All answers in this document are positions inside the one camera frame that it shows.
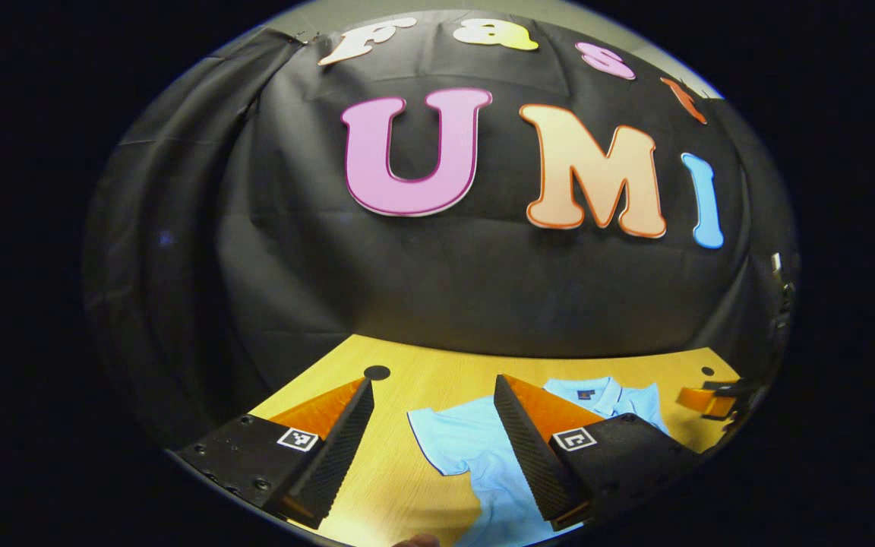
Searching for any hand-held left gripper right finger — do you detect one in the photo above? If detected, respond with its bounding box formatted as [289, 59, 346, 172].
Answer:
[492, 374, 704, 533]

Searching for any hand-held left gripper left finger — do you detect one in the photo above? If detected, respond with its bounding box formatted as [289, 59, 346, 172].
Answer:
[178, 377, 375, 530]

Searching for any light blue polo T-shirt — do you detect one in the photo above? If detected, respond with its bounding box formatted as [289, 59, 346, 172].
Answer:
[407, 376, 670, 547]

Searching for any black backdrop cloth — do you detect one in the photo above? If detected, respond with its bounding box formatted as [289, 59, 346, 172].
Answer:
[82, 8, 799, 449]

